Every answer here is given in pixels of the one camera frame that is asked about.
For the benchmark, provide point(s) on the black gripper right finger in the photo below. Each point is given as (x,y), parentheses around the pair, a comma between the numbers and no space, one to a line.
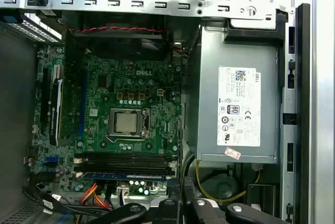
(201,214)

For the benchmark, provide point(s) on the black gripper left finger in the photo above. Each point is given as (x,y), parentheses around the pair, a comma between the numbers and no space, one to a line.
(167,212)

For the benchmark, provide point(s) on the RAM stick with blue label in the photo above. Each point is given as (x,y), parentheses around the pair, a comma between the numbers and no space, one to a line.
(125,176)

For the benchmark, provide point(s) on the black RAM slot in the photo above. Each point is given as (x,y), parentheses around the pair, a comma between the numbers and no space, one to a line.
(125,154)
(125,161)
(78,174)
(125,167)

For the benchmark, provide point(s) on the black expansion slot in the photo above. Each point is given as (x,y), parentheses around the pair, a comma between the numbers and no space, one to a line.
(45,98)

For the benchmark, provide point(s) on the white expansion slot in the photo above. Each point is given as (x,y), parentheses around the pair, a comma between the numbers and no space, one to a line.
(58,72)

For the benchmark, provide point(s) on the silver CPU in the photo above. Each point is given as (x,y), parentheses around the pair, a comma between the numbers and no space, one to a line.
(127,122)

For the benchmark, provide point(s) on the metal CPU socket cover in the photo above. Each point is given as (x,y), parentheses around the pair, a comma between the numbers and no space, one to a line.
(112,122)

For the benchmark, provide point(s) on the grey power supply with label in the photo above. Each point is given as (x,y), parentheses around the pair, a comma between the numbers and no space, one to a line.
(209,90)

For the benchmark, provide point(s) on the blue SATA connector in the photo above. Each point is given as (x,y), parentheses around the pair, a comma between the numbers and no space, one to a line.
(51,160)

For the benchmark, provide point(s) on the green Dell motherboard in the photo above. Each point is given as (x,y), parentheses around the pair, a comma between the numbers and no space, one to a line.
(99,98)

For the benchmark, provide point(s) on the black case front panel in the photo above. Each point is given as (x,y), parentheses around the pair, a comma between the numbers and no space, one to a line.
(303,103)

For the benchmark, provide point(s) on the black graphics card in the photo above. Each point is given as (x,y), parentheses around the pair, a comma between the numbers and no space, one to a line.
(56,109)

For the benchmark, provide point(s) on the black CPU fan shroud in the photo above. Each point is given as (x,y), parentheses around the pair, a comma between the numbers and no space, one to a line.
(117,46)

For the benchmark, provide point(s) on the silver metal PC case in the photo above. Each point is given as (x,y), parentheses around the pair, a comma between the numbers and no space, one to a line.
(131,4)

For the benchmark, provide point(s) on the perforated metal disk bay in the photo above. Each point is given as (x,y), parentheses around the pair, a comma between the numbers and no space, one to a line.
(31,31)

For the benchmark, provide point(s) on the blue disk carrier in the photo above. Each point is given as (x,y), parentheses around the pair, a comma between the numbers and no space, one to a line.
(11,19)

